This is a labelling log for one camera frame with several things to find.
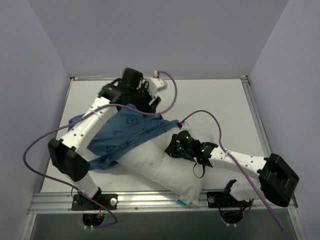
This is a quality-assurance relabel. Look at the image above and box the white pillow with print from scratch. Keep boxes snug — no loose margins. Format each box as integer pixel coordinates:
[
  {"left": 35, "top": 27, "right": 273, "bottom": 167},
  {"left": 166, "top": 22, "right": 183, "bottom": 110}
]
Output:
[{"left": 117, "top": 122, "right": 218, "bottom": 207}]

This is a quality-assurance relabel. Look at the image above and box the blue letter-print pillowcase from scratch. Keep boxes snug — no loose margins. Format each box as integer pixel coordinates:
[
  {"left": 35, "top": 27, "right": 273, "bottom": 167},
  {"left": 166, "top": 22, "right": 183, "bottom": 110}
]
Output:
[{"left": 78, "top": 104, "right": 179, "bottom": 170}]

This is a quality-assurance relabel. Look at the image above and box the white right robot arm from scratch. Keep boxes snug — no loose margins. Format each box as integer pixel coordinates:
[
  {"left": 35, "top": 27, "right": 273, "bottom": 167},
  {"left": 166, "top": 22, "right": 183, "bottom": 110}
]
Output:
[{"left": 165, "top": 130, "right": 300, "bottom": 208}]

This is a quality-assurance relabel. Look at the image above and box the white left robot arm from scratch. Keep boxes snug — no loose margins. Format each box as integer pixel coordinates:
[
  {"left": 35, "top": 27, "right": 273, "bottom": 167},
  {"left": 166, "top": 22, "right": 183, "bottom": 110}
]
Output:
[{"left": 48, "top": 68, "right": 167, "bottom": 210}]

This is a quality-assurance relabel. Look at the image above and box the blue white pillow label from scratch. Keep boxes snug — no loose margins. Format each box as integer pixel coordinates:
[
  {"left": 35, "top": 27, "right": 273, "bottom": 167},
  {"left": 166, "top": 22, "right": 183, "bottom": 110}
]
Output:
[{"left": 175, "top": 196, "right": 190, "bottom": 206}]

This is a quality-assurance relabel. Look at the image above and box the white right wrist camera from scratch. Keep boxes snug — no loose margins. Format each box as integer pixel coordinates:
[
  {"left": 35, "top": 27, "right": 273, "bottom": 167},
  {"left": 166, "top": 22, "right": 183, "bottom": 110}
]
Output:
[{"left": 178, "top": 120, "right": 192, "bottom": 130}]

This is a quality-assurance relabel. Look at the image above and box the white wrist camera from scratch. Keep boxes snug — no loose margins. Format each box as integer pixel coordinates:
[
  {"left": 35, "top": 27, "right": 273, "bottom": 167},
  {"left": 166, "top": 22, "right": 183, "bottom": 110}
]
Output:
[
  {"left": 148, "top": 77, "right": 168, "bottom": 96},
  {"left": 178, "top": 120, "right": 192, "bottom": 130}
]

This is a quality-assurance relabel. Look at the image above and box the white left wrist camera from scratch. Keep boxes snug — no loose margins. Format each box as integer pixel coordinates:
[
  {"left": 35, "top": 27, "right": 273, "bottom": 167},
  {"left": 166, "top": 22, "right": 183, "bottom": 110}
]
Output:
[{"left": 148, "top": 77, "right": 168, "bottom": 96}]

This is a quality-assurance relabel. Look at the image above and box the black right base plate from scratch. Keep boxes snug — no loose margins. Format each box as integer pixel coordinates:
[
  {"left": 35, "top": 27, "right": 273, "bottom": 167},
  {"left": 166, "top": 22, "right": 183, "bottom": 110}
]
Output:
[{"left": 206, "top": 191, "right": 249, "bottom": 209}]

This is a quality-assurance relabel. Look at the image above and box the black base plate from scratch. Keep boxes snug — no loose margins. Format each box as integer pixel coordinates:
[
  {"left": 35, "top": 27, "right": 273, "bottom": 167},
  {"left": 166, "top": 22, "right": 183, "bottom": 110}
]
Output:
[
  {"left": 206, "top": 191, "right": 249, "bottom": 209},
  {"left": 71, "top": 193, "right": 118, "bottom": 211}
]

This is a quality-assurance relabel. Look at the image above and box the aluminium front rail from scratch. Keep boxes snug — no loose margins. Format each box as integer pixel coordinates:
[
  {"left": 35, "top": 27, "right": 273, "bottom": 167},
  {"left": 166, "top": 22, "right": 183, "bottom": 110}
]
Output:
[{"left": 27, "top": 188, "right": 298, "bottom": 216}]

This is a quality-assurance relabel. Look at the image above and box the aluminium back rail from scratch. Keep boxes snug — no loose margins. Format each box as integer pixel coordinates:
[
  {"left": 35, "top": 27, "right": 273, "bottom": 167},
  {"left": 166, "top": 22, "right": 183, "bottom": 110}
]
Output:
[{"left": 71, "top": 75, "right": 249, "bottom": 83}]

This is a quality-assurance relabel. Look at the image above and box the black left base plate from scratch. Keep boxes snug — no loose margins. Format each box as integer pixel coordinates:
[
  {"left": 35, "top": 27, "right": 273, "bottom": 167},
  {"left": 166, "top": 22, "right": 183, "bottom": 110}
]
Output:
[{"left": 71, "top": 193, "right": 118, "bottom": 211}]

